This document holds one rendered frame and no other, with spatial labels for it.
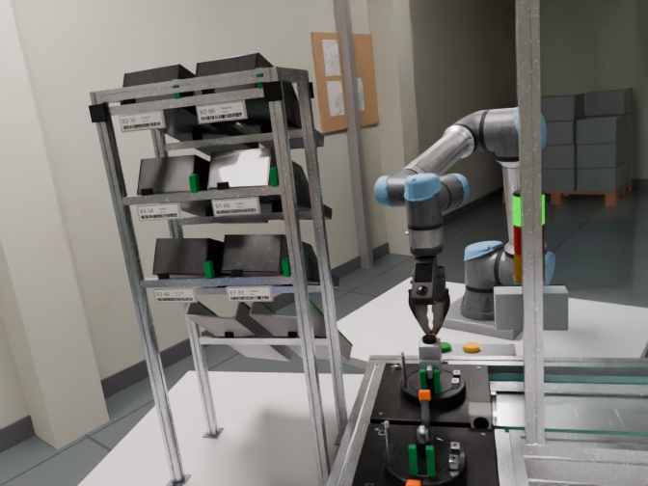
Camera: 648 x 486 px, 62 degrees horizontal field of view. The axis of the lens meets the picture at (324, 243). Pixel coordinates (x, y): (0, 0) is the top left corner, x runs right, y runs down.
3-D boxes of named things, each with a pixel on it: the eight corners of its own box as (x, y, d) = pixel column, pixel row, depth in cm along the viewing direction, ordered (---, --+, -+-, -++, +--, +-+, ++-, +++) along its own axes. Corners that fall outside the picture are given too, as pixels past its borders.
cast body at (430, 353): (421, 359, 120) (419, 330, 118) (442, 360, 118) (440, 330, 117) (418, 378, 112) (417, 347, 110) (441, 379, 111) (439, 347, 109)
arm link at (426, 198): (448, 172, 114) (428, 178, 108) (451, 222, 117) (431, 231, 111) (417, 172, 120) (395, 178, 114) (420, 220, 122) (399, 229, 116)
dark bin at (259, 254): (288, 285, 129) (291, 255, 130) (338, 287, 124) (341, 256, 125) (220, 272, 104) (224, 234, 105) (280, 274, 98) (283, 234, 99)
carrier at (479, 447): (368, 432, 108) (363, 375, 105) (494, 438, 102) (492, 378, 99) (344, 522, 86) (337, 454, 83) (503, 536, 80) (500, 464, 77)
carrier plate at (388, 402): (386, 369, 132) (385, 362, 132) (488, 371, 126) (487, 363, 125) (370, 427, 110) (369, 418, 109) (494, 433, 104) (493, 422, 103)
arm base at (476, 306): (477, 301, 184) (477, 273, 182) (518, 310, 173) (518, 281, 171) (450, 313, 175) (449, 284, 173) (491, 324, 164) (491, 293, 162)
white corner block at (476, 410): (469, 418, 109) (468, 400, 108) (492, 419, 108) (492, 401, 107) (469, 432, 105) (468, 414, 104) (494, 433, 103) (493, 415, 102)
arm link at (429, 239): (442, 229, 112) (402, 231, 114) (443, 251, 113) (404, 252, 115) (443, 221, 119) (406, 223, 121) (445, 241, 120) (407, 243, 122)
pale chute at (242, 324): (246, 357, 140) (250, 340, 142) (290, 362, 134) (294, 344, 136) (184, 315, 117) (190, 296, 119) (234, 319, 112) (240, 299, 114)
